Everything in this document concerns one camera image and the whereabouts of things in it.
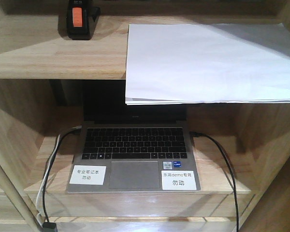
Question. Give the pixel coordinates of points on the white paper sheets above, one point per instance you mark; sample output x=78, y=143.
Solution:
x=218, y=63

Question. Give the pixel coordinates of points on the black stapler with orange button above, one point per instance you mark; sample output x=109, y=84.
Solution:
x=81, y=19

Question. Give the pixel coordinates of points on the grey open laptop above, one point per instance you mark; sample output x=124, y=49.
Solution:
x=134, y=142

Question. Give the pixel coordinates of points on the white label sticker right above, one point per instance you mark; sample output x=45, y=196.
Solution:
x=178, y=180

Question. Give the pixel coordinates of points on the white label sticker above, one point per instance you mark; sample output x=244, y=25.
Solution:
x=178, y=180
x=88, y=175

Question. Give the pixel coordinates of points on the white label sticker left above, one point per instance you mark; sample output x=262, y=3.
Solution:
x=88, y=175

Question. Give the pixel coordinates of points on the wooden shelf unit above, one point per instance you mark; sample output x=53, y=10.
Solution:
x=33, y=50

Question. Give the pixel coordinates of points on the black power adapter plug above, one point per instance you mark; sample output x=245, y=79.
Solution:
x=49, y=227

